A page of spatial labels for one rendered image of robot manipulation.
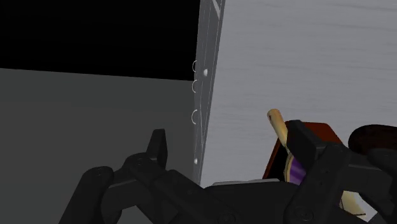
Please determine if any pale wooden stick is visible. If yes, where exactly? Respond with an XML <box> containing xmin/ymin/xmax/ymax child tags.
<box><xmin>267</xmin><ymin>108</ymin><xmax>291</xmax><ymax>150</ymax></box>

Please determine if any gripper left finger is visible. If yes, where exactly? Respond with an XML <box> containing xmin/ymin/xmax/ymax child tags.
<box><xmin>58</xmin><ymin>129</ymin><xmax>240</xmax><ymax>224</ymax></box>

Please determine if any dark brown round object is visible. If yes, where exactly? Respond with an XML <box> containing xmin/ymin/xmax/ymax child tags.
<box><xmin>347</xmin><ymin>123</ymin><xmax>397</xmax><ymax>153</ymax></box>

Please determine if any red-brown box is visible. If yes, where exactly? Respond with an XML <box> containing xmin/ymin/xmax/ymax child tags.
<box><xmin>262</xmin><ymin>120</ymin><xmax>344</xmax><ymax>181</ymax></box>

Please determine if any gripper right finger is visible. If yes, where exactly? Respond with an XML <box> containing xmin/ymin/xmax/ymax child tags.
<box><xmin>284</xmin><ymin>119</ymin><xmax>397</xmax><ymax>224</ymax></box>

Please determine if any grey chest of drawers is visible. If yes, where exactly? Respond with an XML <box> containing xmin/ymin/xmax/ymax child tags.
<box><xmin>190</xmin><ymin>0</ymin><xmax>397</xmax><ymax>188</ymax></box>

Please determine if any purple striped cream-rimmed disc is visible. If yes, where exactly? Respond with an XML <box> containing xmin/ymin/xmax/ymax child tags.
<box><xmin>283</xmin><ymin>151</ymin><xmax>368</xmax><ymax>217</ymax></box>

